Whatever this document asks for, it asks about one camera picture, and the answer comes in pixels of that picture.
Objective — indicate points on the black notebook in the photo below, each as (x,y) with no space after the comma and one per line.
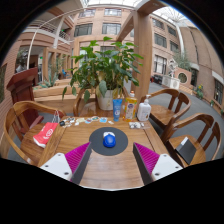
(186,150)

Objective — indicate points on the small black key fob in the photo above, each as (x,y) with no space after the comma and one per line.
(62,123)

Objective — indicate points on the blue squeeze tube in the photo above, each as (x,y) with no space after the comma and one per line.
(117,110)

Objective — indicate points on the white pump bottle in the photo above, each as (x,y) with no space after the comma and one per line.
(144,111)

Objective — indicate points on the blue and white computer mouse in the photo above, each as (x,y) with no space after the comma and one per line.
(109,140)

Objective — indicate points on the blue sticker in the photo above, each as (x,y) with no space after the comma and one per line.
(103,120)

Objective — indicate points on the dark red wooden lectern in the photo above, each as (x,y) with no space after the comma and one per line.
(21,90)

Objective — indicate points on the pale yellow sticker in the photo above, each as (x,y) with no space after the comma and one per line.
(80,119)

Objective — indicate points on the dark grey round mouse pad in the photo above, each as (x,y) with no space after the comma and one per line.
(96,143)

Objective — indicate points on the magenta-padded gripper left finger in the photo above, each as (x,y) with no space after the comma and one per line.
(58,165)

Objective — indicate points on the red paper shopping bag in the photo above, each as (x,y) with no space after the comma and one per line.
(45,135)

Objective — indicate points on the dark bust statue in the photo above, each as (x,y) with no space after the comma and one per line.
(21,65)

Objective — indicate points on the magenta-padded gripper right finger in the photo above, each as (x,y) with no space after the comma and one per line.
(163,165)

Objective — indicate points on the green plant in white pot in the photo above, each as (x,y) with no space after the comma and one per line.
(103,66)

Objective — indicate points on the clear packet with white items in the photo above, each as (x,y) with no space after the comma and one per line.
(136,125)

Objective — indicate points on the yellow liquid soap bottle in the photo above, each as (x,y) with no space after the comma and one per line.
(130,108)

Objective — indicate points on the spiky green agave plant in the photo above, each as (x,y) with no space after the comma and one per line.
(50,81)

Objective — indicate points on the round blue-rimmed sticker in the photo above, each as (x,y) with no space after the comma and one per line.
(88,120)

